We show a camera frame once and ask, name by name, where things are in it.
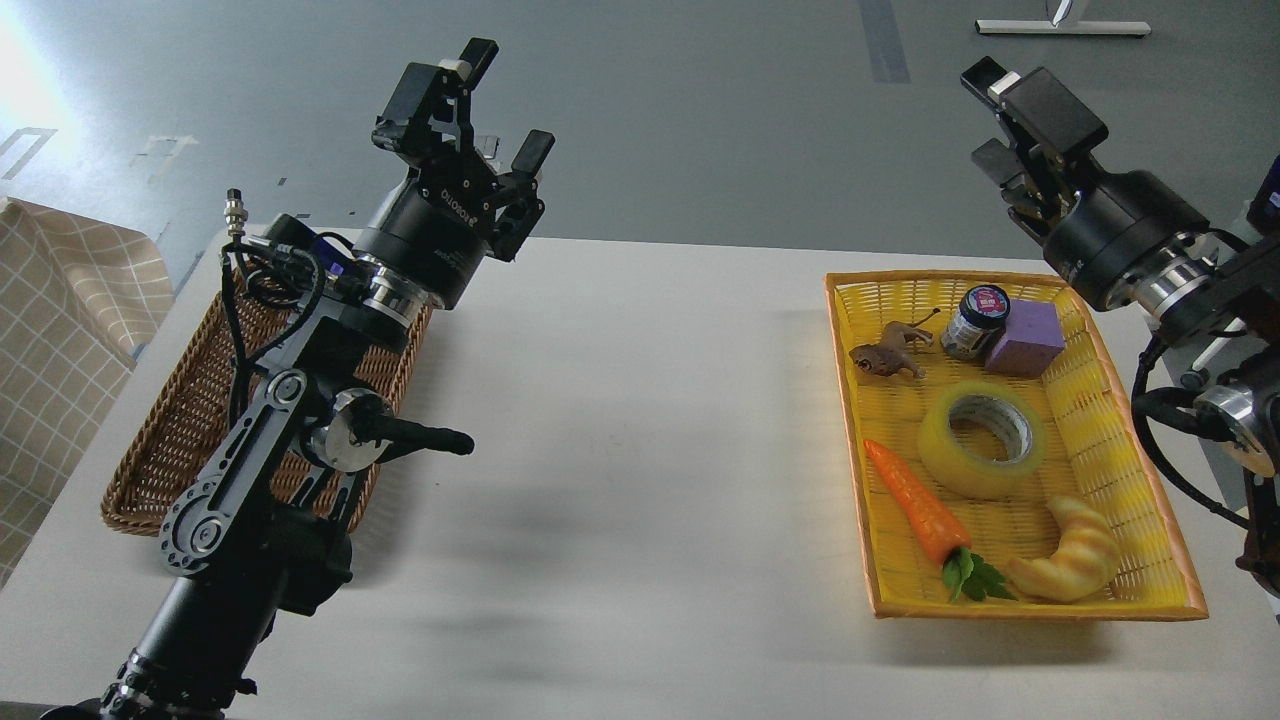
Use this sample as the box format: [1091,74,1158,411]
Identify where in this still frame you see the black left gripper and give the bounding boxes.
[355,38,556,309]

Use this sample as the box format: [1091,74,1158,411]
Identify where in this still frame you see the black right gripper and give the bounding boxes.
[961,56,1210,310]

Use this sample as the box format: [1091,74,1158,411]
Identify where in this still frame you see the yellow tape roll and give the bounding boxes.
[916,380,1047,501]

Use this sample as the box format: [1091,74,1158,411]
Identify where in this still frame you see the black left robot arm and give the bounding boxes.
[45,37,556,719]

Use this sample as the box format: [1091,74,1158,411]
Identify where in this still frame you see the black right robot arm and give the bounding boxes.
[961,56,1279,594]

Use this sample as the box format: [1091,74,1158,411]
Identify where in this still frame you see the white stand base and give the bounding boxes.
[974,1,1152,38]

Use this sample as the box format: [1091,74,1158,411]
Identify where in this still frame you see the small dark jar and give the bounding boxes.
[940,284,1011,361]

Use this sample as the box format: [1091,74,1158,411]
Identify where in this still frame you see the purple foam block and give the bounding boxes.
[984,299,1066,379]

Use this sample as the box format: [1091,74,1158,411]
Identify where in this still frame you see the brown toy lion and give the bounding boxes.
[847,307,941,380]

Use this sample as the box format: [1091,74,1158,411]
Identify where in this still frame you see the yellow plastic basket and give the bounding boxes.
[826,269,1210,621]

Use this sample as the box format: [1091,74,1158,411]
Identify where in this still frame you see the orange toy carrot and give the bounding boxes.
[863,439,1016,602]

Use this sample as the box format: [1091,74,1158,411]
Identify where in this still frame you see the brown wicker basket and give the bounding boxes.
[100,272,433,537]

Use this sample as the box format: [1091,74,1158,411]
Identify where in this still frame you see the beige checkered cloth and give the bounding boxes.
[1,197,174,579]

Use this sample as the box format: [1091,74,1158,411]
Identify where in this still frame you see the toy croissant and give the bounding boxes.
[1005,495,1121,603]

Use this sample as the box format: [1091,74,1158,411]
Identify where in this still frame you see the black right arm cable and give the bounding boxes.
[1132,331,1256,530]

